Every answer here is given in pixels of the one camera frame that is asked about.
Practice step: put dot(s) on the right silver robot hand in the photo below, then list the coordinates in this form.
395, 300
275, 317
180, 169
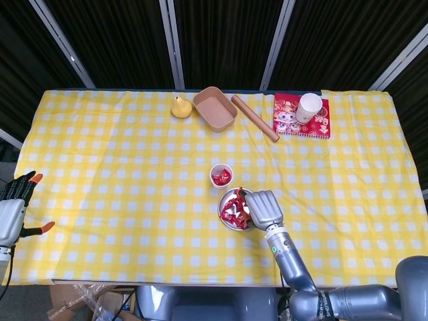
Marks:
265, 210

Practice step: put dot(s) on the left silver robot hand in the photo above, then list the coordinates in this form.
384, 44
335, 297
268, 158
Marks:
11, 219

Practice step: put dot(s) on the round steel plate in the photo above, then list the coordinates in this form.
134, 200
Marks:
224, 200

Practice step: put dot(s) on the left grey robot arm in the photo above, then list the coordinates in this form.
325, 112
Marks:
4, 264

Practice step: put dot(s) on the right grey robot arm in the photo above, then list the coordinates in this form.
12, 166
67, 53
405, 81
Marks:
291, 264

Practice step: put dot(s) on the single white paper cup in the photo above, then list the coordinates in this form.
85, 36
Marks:
215, 168

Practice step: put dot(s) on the brown cardboard box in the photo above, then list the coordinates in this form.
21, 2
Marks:
58, 294

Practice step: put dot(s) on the red spiral notebook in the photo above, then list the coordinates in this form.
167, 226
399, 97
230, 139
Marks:
284, 120

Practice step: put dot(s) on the brown cardboard tube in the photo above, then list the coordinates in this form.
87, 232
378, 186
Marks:
254, 117

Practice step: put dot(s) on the brown paper food box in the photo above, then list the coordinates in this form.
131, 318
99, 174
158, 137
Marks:
214, 112

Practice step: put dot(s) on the white paper cup stack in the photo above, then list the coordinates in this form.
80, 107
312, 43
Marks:
309, 107

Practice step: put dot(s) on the grey robot torso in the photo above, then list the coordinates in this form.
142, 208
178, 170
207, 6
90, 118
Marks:
207, 307

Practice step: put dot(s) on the clear plastic wrap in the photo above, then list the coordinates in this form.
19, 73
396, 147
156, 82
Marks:
97, 311

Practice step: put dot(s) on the yellow pear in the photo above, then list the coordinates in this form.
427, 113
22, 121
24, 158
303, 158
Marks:
181, 109

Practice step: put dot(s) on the yellow white checkered tablecloth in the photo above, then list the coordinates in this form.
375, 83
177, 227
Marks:
133, 167

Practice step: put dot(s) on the black pleated curtain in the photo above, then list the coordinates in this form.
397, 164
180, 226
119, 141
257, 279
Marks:
117, 43

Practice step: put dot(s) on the silver metal frame post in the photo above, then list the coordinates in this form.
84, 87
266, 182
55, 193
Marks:
60, 40
10, 138
277, 43
401, 57
172, 43

